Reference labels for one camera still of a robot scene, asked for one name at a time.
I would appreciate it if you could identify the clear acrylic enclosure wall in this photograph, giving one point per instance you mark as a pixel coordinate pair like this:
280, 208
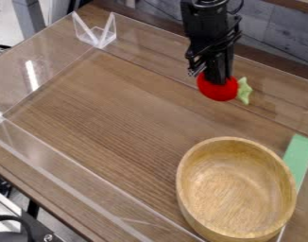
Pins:
98, 114

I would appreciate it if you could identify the red plush fruit green stem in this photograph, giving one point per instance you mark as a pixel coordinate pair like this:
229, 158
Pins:
234, 89

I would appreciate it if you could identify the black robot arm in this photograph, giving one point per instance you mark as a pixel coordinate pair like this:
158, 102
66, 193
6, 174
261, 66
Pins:
206, 7

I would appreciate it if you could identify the green tape strip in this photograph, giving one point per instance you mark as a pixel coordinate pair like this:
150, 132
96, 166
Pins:
296, 158

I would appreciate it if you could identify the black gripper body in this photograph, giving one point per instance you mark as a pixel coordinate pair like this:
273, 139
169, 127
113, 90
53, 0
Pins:
212, 33

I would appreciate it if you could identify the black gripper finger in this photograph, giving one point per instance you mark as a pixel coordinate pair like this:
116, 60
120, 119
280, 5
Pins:
224, 61
208, 72

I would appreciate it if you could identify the black metal bracket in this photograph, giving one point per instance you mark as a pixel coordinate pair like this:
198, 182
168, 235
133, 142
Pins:
40, 232

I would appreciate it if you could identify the wooden bowl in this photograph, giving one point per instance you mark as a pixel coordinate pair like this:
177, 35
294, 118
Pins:
236, 190

